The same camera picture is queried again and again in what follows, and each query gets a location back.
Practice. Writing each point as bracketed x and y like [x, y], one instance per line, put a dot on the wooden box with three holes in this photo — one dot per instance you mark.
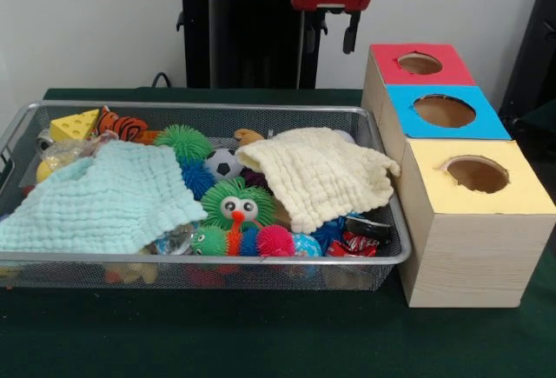
[469, 260]

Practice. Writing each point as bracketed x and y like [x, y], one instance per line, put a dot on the dark green tablecloth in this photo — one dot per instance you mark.
[260, 334]

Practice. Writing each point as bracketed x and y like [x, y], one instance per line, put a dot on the cream waffle cloth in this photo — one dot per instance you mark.
[313, 178]

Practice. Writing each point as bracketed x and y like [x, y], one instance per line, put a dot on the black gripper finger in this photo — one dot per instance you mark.
[351, 35]
[313, 32]

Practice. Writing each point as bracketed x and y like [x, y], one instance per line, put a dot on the orange tiger plush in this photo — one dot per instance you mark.
[123, 126]

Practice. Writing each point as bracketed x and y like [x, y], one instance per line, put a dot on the light blue waffle cloth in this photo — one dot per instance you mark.
[95, 204]

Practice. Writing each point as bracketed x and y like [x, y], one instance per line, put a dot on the green spiky ball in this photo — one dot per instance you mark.
[182, 141]

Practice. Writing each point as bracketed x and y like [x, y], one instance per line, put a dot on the red candy packet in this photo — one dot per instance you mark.
[352, 245]

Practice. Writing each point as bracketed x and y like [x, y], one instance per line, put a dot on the yellow cheese wedge toy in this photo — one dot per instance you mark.
[71, 126]

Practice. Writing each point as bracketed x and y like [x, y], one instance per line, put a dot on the multicolour spiky caterpillar toy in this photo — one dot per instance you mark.
[273, 241]

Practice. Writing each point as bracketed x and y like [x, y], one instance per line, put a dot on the blue globe ball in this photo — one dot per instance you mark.
[306, 245]

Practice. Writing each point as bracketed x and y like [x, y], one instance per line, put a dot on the green spiky monster with eyes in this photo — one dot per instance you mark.
[217, 200]

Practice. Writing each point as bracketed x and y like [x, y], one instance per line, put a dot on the black upright panel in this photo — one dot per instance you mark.
[538, 48]

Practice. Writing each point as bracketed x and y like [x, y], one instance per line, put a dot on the small soccer ball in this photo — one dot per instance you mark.
[221, 165]

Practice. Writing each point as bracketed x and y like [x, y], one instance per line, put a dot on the silver mesh bin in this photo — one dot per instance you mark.
[304, 261]

